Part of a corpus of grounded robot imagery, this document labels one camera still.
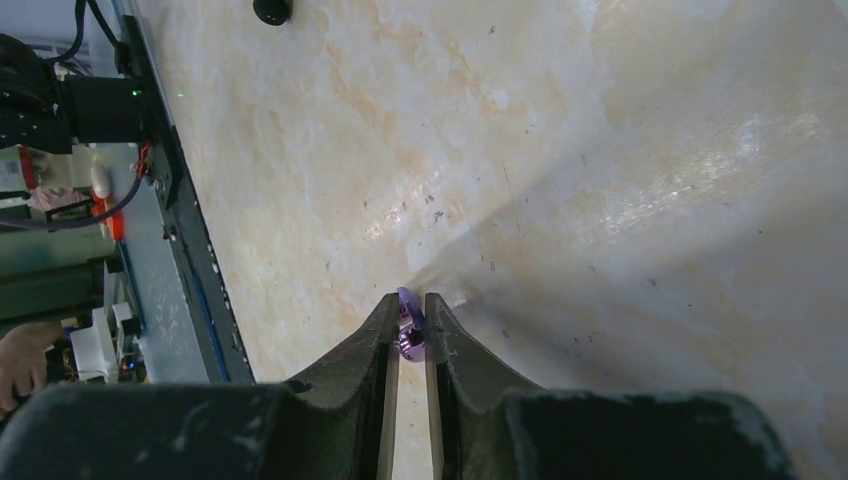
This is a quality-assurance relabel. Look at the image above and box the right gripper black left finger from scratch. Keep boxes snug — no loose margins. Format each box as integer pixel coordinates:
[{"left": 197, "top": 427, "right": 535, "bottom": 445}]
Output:
[{"left": 1, "top": 294, "right": 399, "bottom": 479}]

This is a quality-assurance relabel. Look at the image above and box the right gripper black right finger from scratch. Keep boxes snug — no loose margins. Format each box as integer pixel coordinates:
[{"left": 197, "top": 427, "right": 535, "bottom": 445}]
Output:
[{"left": 424, "top": 293, "right": 797, "bottom": 479}]

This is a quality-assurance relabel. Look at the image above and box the purple earbud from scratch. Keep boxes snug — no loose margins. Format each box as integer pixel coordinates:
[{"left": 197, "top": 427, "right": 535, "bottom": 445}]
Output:
[{"left": 395, "top": 287, "right": 426, "bottom": 363}]

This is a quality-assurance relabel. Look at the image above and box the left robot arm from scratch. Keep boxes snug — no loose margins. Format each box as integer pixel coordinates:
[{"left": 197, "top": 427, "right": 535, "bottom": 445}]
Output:
[{"left": 1, "top": 34, "right": 144, "bottom": 154}]

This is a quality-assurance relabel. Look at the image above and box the person hand in background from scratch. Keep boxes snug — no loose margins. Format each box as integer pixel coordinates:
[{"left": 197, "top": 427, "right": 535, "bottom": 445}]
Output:
[{"left": 1, "top": 322, "right": 63, "bottom": 418}]

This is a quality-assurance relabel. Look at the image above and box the black earbud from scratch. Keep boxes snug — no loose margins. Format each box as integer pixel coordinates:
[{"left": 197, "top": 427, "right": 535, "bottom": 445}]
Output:
[{"left": 252, "top": 0, "right": 293, "bottom": 26}]

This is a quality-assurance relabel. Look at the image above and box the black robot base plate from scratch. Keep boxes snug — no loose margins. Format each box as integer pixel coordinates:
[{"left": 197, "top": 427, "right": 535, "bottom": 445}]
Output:
[{"left": 113, "top": 1, "right": 255, "bottom": 384}]

